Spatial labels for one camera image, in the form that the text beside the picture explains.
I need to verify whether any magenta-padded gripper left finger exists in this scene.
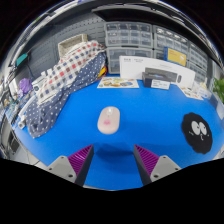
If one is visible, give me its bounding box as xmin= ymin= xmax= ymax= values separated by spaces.
xmin=46 ymin=143 xmax=95 ymax=187

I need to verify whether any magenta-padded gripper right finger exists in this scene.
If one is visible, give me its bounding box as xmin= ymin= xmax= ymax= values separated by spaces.
xmin=133 ymin=143 xmax=183 ymax=187

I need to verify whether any black round mouse pad with eyes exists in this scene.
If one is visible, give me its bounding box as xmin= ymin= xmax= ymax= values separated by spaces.
xmin=180 ymin=112 xmax=214 ymax=155

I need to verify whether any navy polka dot cloth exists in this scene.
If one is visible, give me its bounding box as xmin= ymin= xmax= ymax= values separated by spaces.
xmin=24 ymin=51 xmax=108 ymax=139

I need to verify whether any white carton box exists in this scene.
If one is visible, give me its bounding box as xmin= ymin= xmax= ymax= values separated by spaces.
xmin=194 ymin=81 xmax=213 ymax=99

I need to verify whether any small black box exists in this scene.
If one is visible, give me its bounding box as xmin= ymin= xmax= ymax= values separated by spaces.
xmin=141 ymin=71 xmax=171 ymax=91

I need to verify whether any purple crumpled bag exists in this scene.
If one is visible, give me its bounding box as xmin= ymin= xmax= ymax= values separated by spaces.
xmin=18 ymin=77 xmax=33 ymax=95

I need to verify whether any red blue checkered cloth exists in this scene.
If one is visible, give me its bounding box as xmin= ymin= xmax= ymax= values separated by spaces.
xmin=34 ymin=40 xmax=107 ymax=104

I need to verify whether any green potted plant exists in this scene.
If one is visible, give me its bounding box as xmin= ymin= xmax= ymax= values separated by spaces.
xmin=212 ymin=77 xmax=224 ymax=104

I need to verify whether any yellow red small item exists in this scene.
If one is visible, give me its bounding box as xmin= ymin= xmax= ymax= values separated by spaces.
xmin=99 ymin=65 xmax=109 ymax=80

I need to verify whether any long white keyboard box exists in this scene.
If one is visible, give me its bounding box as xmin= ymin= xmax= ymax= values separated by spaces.
xmin=119 ymin=55 xmax=197 ymax=89

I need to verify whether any yellow and blue box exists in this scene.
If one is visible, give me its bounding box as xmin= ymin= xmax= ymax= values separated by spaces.
xmin=163 ymin=46 xmax=188 ymax=67

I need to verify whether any white woven basket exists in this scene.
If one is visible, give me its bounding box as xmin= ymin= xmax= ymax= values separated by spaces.
xmin=57 ymin=33 xmax=89 ymax=58

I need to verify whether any teal wall-mounted tool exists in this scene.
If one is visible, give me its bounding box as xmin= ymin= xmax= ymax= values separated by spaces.
xmin=15 ymin=52 xmax=30 ymax=67

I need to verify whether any dark wall shelf unit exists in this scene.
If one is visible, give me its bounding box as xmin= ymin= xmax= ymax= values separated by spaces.
xmin=91 ymin=2 xmax=216 ymax=59

